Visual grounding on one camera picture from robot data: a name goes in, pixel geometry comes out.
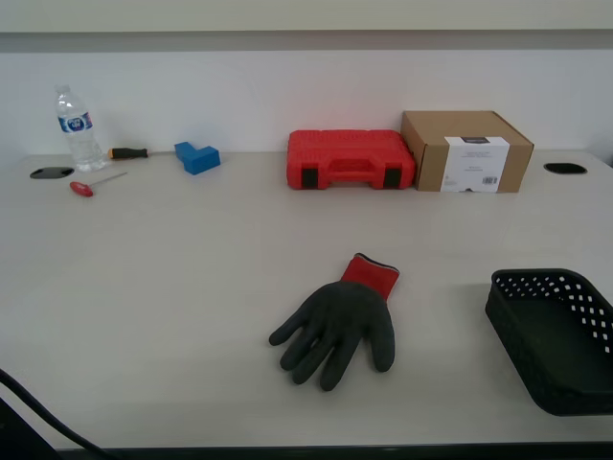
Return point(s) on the black red work glove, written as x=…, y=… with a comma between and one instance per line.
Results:
x=340, y=326

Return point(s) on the black perforated plastic basket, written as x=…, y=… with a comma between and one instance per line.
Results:
x=551, y=335

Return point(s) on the red plastic tool case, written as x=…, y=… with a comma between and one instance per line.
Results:
x=345, y=153

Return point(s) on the blue plastic block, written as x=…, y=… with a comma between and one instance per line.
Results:
x=196, y=160

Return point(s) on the cardboard box with white label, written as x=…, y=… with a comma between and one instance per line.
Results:
x=431, y=158

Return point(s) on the clear plastic water bottle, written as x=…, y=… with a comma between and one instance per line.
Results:
x=79, y=144

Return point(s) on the black robot frame part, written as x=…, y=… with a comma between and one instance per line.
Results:
x=9, y=441

